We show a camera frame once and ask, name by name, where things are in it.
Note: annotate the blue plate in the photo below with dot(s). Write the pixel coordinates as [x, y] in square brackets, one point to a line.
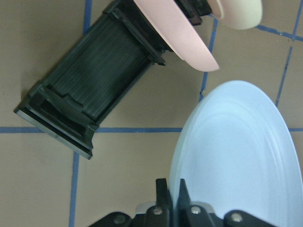
[235, 152]

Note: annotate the cream plate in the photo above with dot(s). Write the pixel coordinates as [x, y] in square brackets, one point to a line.
[237, 14]

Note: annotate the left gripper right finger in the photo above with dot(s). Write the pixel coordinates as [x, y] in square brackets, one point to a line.
[185, 214]

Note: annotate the pink plate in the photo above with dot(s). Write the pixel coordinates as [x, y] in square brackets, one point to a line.
[172, 25]

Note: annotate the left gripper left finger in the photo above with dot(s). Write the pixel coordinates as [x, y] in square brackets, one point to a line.
[163, 198]

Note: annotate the black dish rack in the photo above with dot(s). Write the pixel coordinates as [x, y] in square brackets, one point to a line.
[78, 93]

